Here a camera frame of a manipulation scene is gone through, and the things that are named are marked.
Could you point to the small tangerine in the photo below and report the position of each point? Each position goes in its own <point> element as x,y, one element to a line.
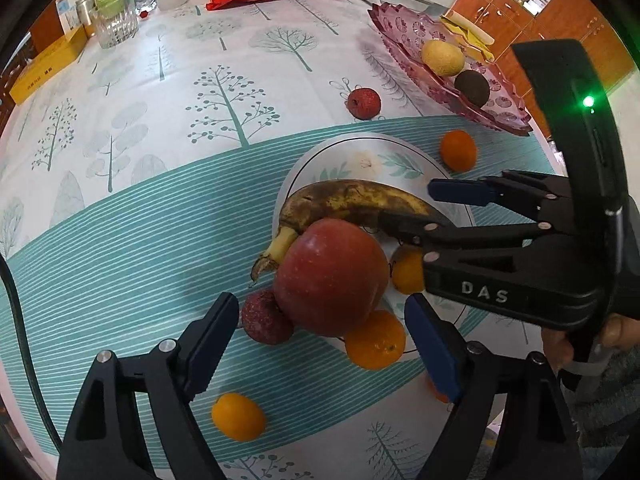
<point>238,417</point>

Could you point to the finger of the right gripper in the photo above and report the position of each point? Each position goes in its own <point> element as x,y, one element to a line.
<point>533,195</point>
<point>425,232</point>

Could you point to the person's right hand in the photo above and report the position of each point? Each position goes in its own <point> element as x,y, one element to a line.
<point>618,333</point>

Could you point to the yellow packet stack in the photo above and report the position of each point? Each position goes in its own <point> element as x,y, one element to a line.
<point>475,42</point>

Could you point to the orange tangerine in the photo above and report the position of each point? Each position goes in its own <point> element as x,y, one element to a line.
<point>458,150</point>

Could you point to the pink glass fruit bowl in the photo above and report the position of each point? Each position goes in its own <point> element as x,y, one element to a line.
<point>404,32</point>

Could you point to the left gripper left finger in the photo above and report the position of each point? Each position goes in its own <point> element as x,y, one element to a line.
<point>104,437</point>

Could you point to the white card stand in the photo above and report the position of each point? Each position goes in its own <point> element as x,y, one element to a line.
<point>68,14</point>

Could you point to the wooden cabinet row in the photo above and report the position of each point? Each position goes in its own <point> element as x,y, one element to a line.
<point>509,23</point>

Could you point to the tree print tablecloth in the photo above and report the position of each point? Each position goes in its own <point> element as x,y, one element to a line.
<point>141,182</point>

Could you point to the yellow flat box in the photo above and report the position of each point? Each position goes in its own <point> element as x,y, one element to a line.
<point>48,63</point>

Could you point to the yellow-brown pear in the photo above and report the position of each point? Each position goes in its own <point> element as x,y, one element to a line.
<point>444,60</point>

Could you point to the overripe brown banana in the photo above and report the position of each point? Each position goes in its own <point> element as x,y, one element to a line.
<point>359,202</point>

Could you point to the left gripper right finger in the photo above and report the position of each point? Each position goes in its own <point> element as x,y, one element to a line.
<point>537,439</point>

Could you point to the red apple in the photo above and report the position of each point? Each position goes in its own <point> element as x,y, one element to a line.
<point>331,278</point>

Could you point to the clear glass tumbler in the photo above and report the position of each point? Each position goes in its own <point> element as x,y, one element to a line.
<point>114,23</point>

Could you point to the red lychee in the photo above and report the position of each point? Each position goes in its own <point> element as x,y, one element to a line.
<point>263,320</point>
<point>364,103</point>

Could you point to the dark avocado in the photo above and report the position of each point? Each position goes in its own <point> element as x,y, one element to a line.
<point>473,86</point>

